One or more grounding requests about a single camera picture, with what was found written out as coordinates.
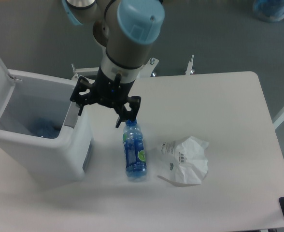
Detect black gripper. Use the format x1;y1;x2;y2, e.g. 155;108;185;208
70;67;142;128

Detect white push-lid trash can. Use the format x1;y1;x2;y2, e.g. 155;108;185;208
0;58;93;180

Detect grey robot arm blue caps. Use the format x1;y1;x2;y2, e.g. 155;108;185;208
63;0;165;127

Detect blue plastic water bottle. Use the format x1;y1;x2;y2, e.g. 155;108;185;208
122;120;147;182

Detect crumpled white paper wrapper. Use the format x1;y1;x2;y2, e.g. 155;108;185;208
156;136;209;187

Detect blue plastic bag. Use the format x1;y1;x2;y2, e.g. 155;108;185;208
253;0;284;23

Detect white metal base frame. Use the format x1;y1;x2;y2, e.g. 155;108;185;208
71;55;195;81

